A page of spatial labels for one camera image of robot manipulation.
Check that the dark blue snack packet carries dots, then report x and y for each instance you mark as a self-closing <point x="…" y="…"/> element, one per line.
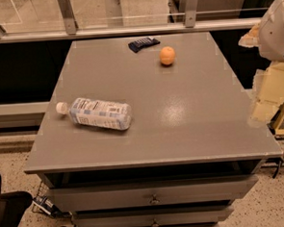
<point x="139" y="44"/>

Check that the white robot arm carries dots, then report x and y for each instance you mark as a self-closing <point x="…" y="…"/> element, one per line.
<point x="271" y="42"/>

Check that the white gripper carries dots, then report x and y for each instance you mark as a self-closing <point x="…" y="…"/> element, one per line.
<point x="276" y="36"/>

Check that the blue white box on floor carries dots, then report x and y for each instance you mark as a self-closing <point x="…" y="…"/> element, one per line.
<point x="44" y="203"/>

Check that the orange fruit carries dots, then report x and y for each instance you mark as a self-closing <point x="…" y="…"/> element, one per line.
<point x="167" y="55"/>

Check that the clear plastic water bottle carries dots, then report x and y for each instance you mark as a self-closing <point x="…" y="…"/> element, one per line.
<point x="97" y="113"/>

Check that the black office chair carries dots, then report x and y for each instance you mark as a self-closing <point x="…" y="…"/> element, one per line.
<point x="13" y="206"/>

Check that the grey drawer cabinet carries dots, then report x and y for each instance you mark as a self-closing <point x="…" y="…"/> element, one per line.
<point x="190" y="121"/>

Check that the top grey drawer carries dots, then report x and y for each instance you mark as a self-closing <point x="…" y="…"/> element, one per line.
<point x="149" y="194"/>

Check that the grey drawer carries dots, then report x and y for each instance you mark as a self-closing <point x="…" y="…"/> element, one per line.
<point x="155" y="218"/>
<point x="149" y="194"/>

